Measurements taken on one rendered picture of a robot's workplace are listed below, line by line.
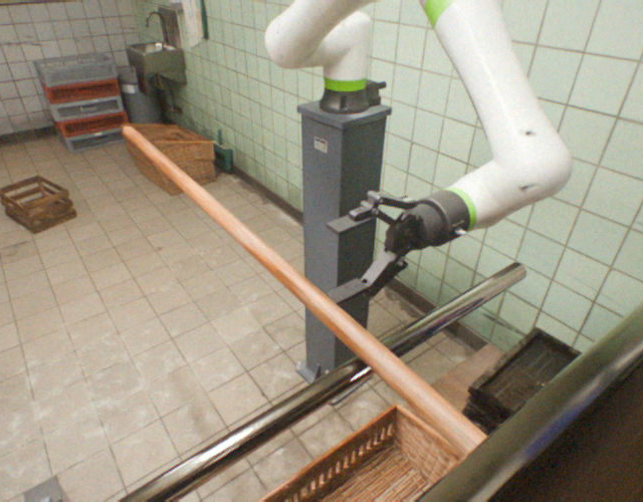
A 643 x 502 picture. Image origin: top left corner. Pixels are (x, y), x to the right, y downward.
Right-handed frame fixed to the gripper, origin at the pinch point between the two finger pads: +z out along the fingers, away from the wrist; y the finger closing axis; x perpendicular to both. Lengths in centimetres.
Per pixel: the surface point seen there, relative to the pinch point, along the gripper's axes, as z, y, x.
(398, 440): -16, 56, -6
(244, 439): 25.2, 1.1, -16.7
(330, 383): 13.9, 1.1, -16.5
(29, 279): 52, 120, 217
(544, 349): -52, 38, -16
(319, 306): 9.1, -1.8, -7.6
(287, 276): 9.0, -1.7, 0.2
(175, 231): -35, 120, 217
